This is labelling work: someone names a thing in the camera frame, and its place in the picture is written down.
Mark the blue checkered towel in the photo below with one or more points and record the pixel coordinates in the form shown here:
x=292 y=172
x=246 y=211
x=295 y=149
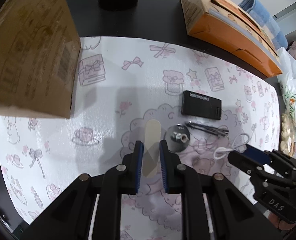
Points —
x=260 y=14

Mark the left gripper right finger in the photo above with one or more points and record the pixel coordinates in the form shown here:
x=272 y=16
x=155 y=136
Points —
x=169 y=162

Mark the white pink patterned mat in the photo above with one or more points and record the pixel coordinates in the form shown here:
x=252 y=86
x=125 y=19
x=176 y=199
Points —
x=120 y=85

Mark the person's right hand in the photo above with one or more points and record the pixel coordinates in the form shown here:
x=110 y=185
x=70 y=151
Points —
x=279 y=223

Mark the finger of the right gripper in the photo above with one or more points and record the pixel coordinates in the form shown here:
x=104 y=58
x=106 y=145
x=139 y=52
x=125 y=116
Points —
x=256 y=155
x=245 y=164

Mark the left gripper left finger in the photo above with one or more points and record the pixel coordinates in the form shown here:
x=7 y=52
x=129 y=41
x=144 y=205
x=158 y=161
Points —
x=130 y=180

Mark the orange cling film box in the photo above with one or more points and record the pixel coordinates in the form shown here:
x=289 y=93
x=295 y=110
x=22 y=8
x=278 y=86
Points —
x=224 y=24

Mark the small black card box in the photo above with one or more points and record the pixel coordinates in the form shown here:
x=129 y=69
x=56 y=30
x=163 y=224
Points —
x=199 y=105

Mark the bag of garlic snacks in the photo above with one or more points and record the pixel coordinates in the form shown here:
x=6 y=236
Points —
x=287 y=137

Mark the brown cardboard box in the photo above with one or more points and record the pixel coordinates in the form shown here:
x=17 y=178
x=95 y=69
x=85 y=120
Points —
x=39 y=49

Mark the beige nail file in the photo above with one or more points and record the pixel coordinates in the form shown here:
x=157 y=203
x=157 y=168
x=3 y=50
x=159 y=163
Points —
x=151 y=148

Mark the black hair pins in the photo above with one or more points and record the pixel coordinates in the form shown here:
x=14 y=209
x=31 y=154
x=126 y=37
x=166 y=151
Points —
x=220 y=132

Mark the round silver metal disc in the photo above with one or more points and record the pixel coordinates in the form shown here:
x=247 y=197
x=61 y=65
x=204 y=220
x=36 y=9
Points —
x=177 y=138

